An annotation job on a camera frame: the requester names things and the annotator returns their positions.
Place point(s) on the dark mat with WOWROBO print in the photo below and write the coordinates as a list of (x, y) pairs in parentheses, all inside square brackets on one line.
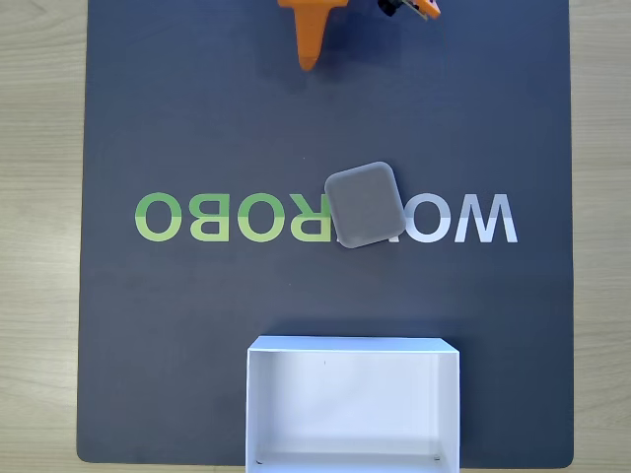
[(197, 123)]

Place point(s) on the orange mounted camera module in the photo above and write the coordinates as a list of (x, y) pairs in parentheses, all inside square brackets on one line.
[(419, 7)]

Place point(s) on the grey square rounded case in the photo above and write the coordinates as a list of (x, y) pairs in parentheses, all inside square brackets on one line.
[(365, 204)]

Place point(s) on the white cardboard box bin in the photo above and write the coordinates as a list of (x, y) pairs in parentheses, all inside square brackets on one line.
[(345, 409)]

